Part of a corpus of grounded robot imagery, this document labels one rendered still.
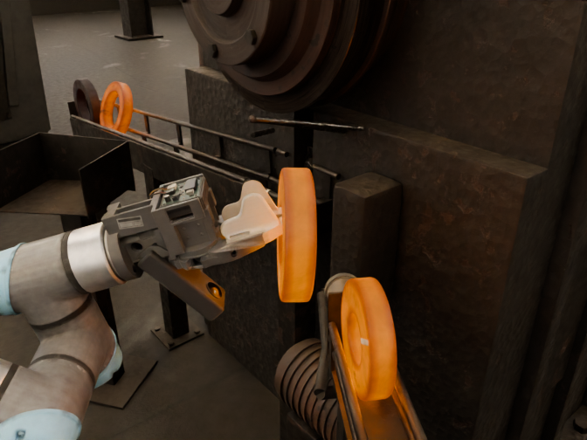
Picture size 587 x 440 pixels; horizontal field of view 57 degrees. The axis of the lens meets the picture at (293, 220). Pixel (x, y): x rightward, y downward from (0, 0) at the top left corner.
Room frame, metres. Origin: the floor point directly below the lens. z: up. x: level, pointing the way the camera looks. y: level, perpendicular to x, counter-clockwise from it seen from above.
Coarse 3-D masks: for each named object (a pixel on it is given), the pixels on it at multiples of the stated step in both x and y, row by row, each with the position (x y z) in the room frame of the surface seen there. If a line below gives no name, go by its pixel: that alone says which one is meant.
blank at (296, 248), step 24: (288, 168) 0.57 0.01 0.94; (288, 192) 0.52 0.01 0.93; (312, 192) 0.52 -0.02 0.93; (288, 216) 0.50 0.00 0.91; (312, 216) 0.50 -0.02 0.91; (288, 240) 0.48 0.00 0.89; (312, 240) 0.48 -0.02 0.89; (288, 264) 0.48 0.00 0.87; (312, 264) 0.48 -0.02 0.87; (288, 288) 0.48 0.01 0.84; (312, 288) 0.48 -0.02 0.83
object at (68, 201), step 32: (0, 160) 1.23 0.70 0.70; (32, 160) 1.32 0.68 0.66; (64, 160) 1.35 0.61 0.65; (96, 160) 1.17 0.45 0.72; (128, 160) 1.29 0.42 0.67; (0, 192) 1.20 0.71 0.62; (32, 192) 1.28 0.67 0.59; (64, 192) 1.26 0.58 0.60; (96, 192) 1.15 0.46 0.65; (64, 224) 1.21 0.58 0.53; (128, 384) 1.20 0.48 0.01
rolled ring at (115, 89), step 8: (112, 88) 1.76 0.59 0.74; (120, 88) 1.72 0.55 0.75; (128, 88) 1.73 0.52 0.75; (104, 96) 1.80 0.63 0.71; (112, 96) 1.78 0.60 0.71; (120, 96) 1.70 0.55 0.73; (128, 96) 1.70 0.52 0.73; (104, 104) 1.78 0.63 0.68; (112, 104) 1.79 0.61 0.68; (120, 104) 1.69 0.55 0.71; (128, 104) 1.68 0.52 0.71; (104, 112) 1.77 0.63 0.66; (112, 112) 1.79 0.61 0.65; (120, 112) 1.67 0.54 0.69; (128, 112) 1.67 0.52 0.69; (104, 120) 1.75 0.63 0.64; (112, 120) 1.77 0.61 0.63; (120, 120) 1.66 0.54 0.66; (128, 120) 1.67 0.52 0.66; (112, 128) 1.69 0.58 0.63; (120, 128) 1.66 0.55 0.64
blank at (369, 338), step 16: (352, 288) 0.58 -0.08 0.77; (368, 288) 0.56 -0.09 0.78; (352, 304) 0.57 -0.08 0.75; (368, 304) 0.53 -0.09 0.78; (384, 304) 0.53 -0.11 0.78; (352, 320) 0.59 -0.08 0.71; (368, 320) 0.51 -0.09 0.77; (384, 320) 0.51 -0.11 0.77; (352, 336) 0.58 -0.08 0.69; (368, 336) 0.50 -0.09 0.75; (384, 336) 0.50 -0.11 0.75; (352, 352) 0.57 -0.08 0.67; (368, 352) 0.50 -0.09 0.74; (384, 352) 0.49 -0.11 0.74; (352, 368) 0.55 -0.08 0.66; (368, 368) 0.49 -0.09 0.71; (384, 368) 0.48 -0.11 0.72; (368, 384) 0.49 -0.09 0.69; (384, 384) 0.48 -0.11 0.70; (368, 400) 0.50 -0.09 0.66
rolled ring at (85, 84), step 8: (80, 80) 1.85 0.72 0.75; (88, 80) 1.85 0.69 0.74; (80, 88) 1.85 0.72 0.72; (88, 88) 1.82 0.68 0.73; (80, 96) 1.91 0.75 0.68; (88, 96) 1.80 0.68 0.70; (96, 96) 1.81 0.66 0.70; (80, 104) 1.91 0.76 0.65; (88, 104) 1.81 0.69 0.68; (96, 104) 1.80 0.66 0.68; (80, 112) 1.90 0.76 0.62; (88, 112) 1.91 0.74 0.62; (96, 112) 1.79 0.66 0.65; (96, 120) 1.80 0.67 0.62
